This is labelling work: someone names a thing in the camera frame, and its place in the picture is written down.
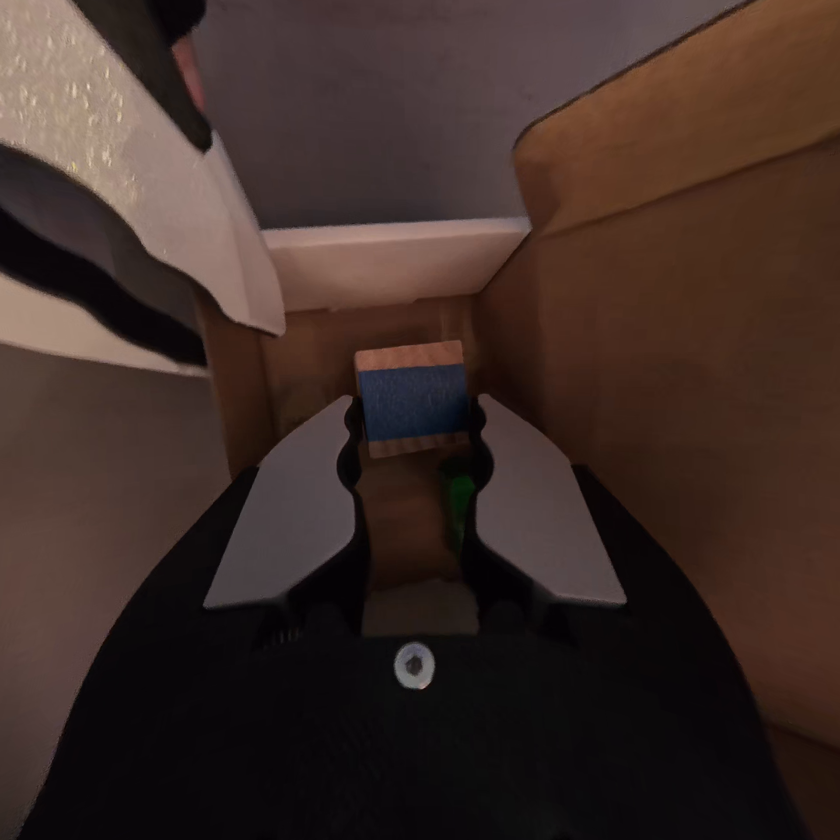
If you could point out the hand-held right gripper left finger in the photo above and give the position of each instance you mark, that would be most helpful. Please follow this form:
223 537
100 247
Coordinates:
289 518

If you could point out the wooden cube with blue face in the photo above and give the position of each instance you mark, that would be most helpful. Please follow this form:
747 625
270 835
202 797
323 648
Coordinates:
413 407

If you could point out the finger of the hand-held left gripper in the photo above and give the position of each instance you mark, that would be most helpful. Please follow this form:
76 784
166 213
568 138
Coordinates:
65 85
39 321

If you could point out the white cardboard box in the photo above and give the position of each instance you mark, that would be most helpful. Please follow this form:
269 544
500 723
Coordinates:
656 394

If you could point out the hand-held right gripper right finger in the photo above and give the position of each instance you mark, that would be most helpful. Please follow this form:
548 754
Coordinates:
544 518

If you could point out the person's left hand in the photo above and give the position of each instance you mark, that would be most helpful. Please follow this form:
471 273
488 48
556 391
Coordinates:
190 72

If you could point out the wooden cube with green face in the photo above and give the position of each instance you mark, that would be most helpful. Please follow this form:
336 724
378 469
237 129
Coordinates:
459 499

